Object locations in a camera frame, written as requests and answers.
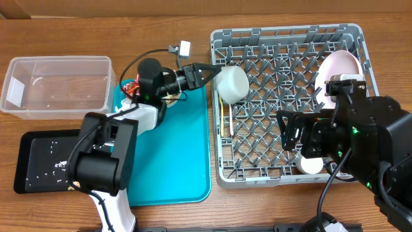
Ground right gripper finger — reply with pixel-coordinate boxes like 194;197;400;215
276;110;309;131
281;128;303;151

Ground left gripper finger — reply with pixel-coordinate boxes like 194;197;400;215
193;63;221;73
200;70;220;87

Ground grey bowl with rice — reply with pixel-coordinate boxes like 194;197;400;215
214;66;249;104

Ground white cup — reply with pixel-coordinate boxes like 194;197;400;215
295;152;324;175

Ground yellow plastic spoon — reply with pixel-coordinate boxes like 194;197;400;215
218;95;224;138

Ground white plastic fork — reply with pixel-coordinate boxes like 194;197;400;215
228;103;234;137

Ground pink round plate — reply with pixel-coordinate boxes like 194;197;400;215
315;50;364;109

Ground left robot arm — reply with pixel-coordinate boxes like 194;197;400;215
67;57;221;231

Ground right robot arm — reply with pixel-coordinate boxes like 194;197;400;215
277;87;411;231

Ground grey dishwasher rack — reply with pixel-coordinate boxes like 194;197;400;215
210;23;379;189

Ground white bowl with nuts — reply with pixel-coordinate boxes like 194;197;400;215
160;71;181;108

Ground red snack wrapper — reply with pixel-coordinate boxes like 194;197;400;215
123;74;140;99

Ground crumpled white napkin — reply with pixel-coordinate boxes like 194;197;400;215
115;98;131;113

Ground teal serving tray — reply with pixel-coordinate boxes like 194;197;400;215
127;88;212;206

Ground clear plastic bin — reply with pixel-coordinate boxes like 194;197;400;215
1;55;117;120

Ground spilled rice and nuts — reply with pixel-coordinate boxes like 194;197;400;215
24;137;77;193

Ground black tray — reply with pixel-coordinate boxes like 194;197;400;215
14;129;80;194

